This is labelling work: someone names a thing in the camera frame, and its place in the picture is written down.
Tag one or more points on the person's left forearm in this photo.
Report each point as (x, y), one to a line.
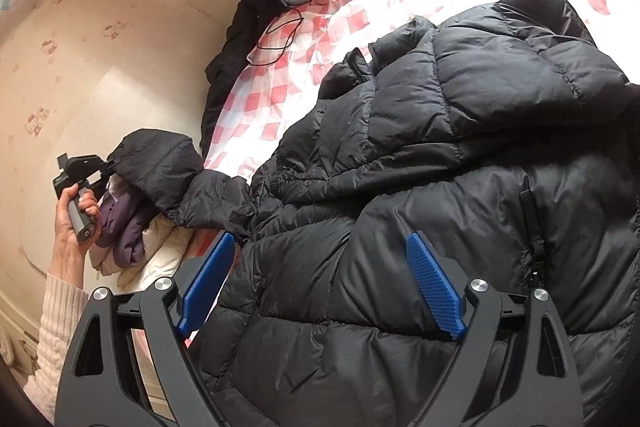
(55, 322)

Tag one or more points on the purple folded quilt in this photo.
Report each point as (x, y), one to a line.
(125, 227)

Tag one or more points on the bed with red checkered cover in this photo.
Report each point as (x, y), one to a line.
(310, 47)

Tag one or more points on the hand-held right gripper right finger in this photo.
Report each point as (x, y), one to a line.
(434, 287)

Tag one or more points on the black clothes hanger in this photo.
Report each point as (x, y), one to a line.
(299, 14)

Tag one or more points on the person's left hand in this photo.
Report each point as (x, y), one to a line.
(65, 234)

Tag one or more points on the black puffer jacket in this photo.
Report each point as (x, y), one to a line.
(400, 132)

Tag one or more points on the black clothing pile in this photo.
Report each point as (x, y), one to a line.
(235, 47)

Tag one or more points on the cream folded quilt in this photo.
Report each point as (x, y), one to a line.
(160, 252)

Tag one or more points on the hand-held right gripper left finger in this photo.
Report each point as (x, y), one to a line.
(206, 277)

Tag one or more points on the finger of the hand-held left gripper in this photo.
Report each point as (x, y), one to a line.
(109, 165)

